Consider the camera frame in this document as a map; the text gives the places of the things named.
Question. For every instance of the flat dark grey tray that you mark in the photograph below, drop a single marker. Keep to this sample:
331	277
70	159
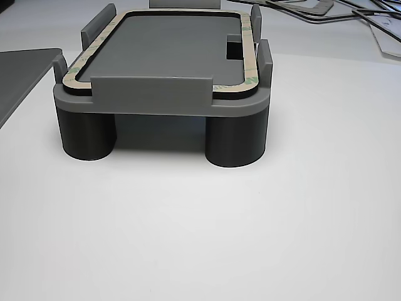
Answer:
18	78

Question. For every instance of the white backing sheet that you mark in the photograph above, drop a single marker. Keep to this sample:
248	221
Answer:
387	44

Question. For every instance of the tan adhesive rectangular frame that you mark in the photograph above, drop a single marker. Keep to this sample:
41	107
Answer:
249	62

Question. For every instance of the grey holder stand with legs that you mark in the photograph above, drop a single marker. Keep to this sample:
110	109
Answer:
150	94

